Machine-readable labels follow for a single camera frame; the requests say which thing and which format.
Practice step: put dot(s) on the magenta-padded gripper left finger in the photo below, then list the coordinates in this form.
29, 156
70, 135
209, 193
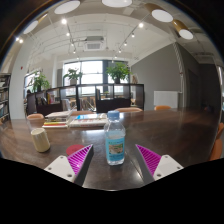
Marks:
61, 166

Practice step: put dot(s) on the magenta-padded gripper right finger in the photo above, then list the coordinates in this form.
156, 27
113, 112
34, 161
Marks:
166, 166

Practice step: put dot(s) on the clear blue-capped water bottle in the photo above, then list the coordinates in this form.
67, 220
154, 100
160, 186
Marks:
115, 146

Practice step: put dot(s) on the flat white magazine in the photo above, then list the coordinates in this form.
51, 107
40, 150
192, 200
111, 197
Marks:
88, 120

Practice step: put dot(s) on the dark low shelf unit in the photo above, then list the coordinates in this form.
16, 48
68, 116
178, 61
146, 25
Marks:
110, 104

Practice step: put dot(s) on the tall bookshelf with books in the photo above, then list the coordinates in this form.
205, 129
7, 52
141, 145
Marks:
4, 100

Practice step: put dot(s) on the group of potted green plants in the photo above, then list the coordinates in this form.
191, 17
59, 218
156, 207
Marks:
117, 71

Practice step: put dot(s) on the white ceiling air conditioner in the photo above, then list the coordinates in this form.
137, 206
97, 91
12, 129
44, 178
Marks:
93, 44

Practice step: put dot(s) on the group of ceiling spotlights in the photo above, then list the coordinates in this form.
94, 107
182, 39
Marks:
63, 21

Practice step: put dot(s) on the group of round ceiling lights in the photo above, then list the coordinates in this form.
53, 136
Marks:
162, 15

